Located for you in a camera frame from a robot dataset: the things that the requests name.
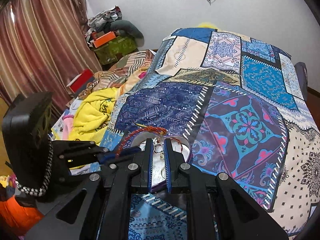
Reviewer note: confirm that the pink cloth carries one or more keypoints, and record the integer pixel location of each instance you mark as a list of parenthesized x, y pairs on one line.
[(68, 125)]

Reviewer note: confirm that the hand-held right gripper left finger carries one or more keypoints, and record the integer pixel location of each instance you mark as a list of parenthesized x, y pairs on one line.
[(150, 165)]

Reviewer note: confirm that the orange cloth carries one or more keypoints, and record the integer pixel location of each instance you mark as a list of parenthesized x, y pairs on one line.
[(17, 215)]

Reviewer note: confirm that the red and grey box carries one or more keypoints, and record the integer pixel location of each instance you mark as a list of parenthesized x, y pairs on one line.
[(81, 78)]

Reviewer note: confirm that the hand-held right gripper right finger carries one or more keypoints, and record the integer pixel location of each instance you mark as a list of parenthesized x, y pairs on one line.
[(168, 166)]

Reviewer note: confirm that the yellow fluffy object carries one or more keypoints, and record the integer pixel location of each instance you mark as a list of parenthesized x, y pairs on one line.
[(207, 25)]

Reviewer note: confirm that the orange box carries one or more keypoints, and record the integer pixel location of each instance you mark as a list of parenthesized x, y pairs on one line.
[(103, 40)]

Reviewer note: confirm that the yellow fleece blanket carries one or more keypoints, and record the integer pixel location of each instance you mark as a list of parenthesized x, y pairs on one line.
[(92, 112)]

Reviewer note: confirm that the silver hoop earring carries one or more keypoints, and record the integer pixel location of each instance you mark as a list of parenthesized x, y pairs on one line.
[(155, 148)]

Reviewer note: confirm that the pile of clothes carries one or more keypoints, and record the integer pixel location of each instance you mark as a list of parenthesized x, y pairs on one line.
[(102, 17)]

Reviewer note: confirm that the striped brown curtain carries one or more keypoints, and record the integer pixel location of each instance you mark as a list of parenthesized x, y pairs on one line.
[(37, 42)]

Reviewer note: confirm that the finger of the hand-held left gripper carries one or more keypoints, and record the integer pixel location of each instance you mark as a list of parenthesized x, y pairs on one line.
[(107, 158), (130, 151)]

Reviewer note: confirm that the purple heart-shaped tin box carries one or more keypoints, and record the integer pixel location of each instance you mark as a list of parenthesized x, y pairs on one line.
[(157, 183)]

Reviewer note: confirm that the striped beige quilt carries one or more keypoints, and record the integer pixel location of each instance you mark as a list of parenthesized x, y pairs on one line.
[(130, 62)]

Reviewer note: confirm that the blue patchwork blanket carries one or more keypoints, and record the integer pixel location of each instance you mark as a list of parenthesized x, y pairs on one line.
[(237, 105)]

